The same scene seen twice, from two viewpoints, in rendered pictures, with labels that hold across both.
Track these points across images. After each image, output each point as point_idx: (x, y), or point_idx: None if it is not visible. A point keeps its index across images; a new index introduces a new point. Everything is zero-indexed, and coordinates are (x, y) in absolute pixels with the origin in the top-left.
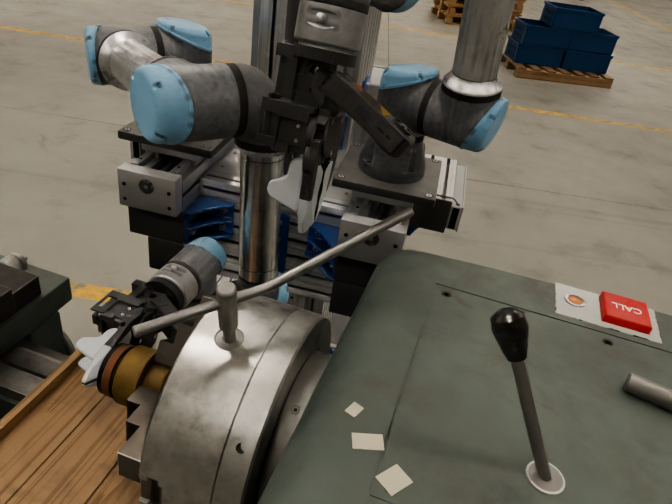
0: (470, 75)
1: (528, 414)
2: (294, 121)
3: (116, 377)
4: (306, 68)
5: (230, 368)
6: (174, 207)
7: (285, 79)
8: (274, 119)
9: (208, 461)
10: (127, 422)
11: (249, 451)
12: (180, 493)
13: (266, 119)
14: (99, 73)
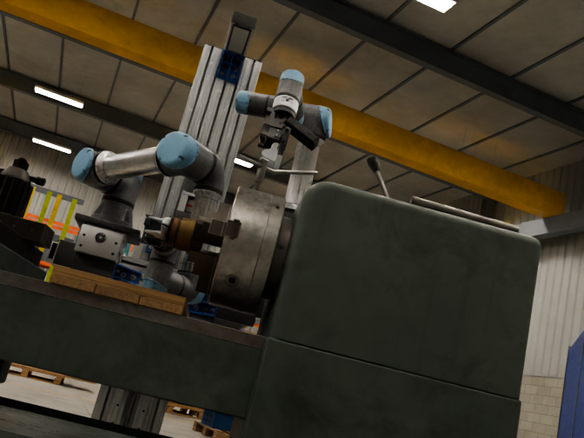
0: (296, 201)
1: (384, 188)
2: (275, 129)
3: (182, 221)
4: (278, 116)
5: (262, 192)
6: (116, 253)
7: (270, 118)
8: (267, 129)
9: (264, 210)
10: (204, 222)
11: (282, 209)
12: (250, 224)
13: (263, 128)
14: (90, 169)
